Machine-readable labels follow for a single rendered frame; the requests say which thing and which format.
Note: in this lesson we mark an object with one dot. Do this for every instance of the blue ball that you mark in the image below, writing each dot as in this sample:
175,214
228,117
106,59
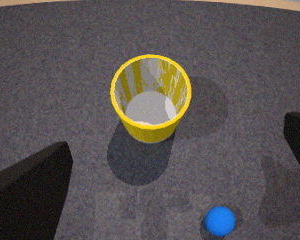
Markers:
220,221

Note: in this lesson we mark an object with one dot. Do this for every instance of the yellow cup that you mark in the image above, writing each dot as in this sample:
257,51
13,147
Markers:
150,93

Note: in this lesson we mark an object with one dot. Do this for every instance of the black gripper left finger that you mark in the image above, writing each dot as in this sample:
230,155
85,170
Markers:
32,193

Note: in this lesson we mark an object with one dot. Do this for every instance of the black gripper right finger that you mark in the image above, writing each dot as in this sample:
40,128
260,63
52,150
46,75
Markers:
291,130

